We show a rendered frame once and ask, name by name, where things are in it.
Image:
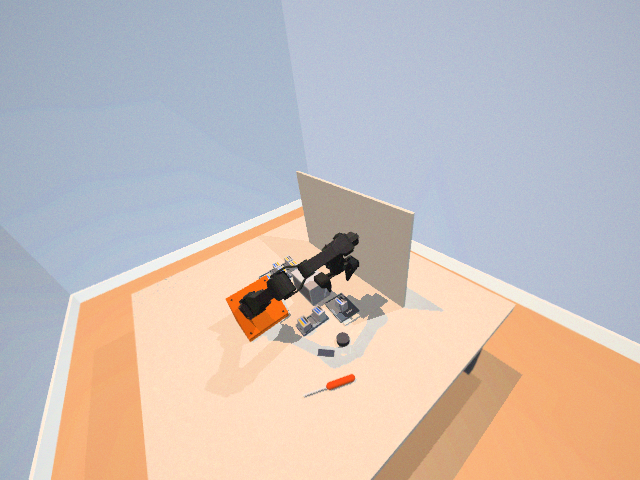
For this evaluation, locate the orange-handled screwdriver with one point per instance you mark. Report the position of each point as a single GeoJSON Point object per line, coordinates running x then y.
{"type": "Point", "coordinates": [336, 383]}

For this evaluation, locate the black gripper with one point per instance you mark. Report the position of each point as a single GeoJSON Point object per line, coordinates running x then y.
{"type": "Point", "coordinates": [348, 264]}

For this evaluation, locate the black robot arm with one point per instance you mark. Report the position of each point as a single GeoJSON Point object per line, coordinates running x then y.
{"type": "Point", "coordinates": [279, 286]}

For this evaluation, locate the beige flat panel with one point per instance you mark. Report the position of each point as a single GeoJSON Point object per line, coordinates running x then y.
{"type": "Point", "coordinates": [384, 230]}

